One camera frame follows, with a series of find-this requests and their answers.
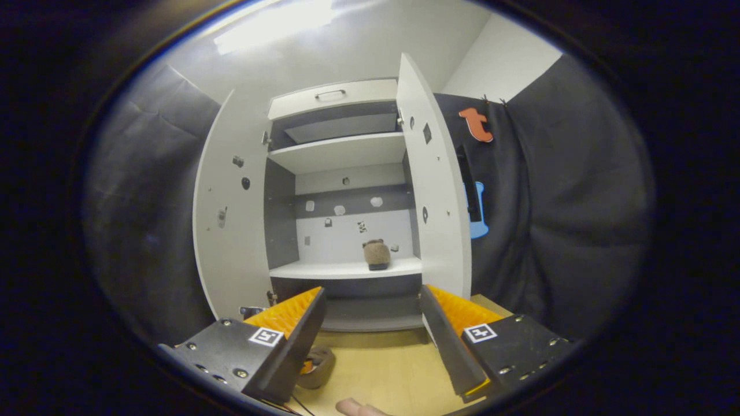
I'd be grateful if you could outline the brown shoe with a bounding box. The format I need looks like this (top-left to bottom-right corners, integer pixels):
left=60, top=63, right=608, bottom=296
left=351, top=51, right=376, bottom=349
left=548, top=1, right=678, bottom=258
left=296, top=346, right=337, bottom=389
left=362, top=239, right=391, bottom=271

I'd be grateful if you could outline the white cabinet door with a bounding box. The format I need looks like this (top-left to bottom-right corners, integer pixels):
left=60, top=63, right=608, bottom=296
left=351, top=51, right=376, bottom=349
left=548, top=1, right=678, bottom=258
left=396, top=53, right=473, bottom=344
left=193, top=90, right=272, bottom=321

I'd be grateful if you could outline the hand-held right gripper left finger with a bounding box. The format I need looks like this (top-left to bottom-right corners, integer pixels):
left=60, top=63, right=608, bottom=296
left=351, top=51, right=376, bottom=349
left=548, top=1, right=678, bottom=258
left=162, top=286, right=327, bottom=405

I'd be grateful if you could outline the white shoe cabinet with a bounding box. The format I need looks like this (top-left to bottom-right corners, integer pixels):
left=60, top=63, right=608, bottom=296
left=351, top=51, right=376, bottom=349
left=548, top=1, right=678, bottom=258
left=263, top=78, right=426, bottom=333

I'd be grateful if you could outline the black backdrop cloth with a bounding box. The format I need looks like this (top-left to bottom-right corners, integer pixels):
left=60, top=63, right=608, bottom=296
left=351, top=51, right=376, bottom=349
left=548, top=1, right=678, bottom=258
left=81, top=55, right=657, bottom=347

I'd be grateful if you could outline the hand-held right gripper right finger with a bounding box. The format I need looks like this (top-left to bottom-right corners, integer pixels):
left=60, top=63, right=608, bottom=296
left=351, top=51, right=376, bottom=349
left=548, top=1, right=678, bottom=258
left=418, top=284, right=579, bottom=404

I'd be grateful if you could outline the white cabinet drawer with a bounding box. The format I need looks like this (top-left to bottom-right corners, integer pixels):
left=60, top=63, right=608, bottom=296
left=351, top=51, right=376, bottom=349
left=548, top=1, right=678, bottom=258
left=268, top=78, right=399, bottom=121

